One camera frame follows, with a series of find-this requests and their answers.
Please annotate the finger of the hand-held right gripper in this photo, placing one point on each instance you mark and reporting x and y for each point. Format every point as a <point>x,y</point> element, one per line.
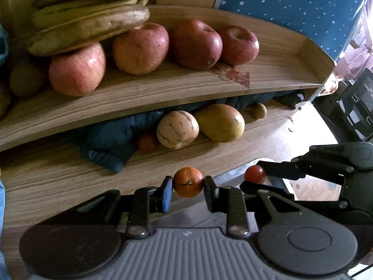
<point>279,191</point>
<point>279,169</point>

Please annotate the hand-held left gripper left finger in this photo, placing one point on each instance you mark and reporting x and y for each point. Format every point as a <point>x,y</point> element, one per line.
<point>167,194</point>

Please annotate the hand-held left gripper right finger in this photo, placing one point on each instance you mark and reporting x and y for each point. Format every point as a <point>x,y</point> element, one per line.
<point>209,191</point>

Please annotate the orange mandarin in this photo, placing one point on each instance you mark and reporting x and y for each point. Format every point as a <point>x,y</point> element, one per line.
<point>188,182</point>

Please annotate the small cherry tomato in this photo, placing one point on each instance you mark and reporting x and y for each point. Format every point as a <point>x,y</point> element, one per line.
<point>255,174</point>

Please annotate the red tomato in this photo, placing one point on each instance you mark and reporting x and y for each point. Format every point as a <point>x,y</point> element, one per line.
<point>147,143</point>

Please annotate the large striped pepino melon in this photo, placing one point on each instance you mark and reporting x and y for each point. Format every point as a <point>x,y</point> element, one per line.
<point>177,129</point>

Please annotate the yellow mango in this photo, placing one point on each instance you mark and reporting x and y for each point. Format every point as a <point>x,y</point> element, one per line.
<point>220,122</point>

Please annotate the small brown round fruit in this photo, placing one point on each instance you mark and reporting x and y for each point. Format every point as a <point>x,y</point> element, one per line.
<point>258,110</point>

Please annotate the dark blue jacket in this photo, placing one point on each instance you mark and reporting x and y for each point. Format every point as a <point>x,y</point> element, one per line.
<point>110,145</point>

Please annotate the bed with pink sheet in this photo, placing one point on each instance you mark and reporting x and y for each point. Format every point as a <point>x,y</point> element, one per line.
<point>329,86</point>

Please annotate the wooden shelf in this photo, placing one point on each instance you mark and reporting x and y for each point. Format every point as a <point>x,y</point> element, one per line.
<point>174,84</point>

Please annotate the red apple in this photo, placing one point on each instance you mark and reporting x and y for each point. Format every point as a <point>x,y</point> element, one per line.
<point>77,70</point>
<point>239,45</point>
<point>141,49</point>
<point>195,43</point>

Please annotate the blue dotted cloth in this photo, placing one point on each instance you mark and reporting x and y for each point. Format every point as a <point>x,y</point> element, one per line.
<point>291,5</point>

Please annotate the light blue raincoat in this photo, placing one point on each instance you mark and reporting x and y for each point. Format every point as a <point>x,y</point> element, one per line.
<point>1,210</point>

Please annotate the bunch of bananas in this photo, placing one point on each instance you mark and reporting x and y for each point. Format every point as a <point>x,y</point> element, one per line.
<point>87,29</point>

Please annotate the brown kiwi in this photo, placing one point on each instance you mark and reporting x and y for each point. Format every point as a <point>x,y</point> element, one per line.
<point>3,99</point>
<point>26,77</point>

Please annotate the blue plastic bag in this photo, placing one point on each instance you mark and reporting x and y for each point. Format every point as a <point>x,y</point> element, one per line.
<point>2,46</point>

